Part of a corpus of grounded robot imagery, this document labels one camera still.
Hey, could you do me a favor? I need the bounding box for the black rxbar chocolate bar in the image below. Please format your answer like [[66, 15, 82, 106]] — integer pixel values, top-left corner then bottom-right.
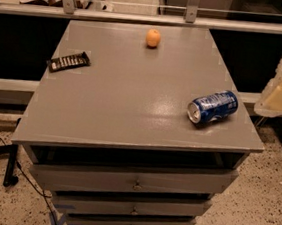
[[47, 52, 91, 73]]

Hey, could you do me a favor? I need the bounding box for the blue soda can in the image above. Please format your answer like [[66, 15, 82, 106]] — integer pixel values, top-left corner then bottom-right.
[[187, 90, 239, 124]]

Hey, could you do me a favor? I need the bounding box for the top grey drawer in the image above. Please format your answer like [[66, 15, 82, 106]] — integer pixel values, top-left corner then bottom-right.
[[29, 165, 238, 194]]

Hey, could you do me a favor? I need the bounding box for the grey drawer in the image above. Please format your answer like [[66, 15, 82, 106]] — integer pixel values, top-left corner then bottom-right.
[[52, 196, 212, 217], [29, 165, 238, 194], [66, 214, 196, 225]]

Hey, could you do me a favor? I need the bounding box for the grey metal railing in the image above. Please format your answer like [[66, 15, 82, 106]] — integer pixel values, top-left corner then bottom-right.
[[0, 0, 282, 34]]

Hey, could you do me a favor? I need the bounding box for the orange fruit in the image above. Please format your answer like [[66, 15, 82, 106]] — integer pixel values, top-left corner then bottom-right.
[[146, 29, 161, 48]]

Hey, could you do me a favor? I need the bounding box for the grey drawer cabinet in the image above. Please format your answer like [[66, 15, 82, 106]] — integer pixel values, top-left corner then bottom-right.
[[2, 9, 277, 225]]

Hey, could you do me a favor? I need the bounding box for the middle grey drawer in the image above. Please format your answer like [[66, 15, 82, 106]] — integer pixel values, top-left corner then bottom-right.
[[52, 196, 212, 217]]

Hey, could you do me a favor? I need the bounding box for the bottom grey drawer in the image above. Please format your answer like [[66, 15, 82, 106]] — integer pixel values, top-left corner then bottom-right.
[[66, 214, 196, 225]]

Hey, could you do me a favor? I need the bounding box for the black floor cable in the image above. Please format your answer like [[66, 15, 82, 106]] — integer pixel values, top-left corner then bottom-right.
[[0, 113, 73, 225]]

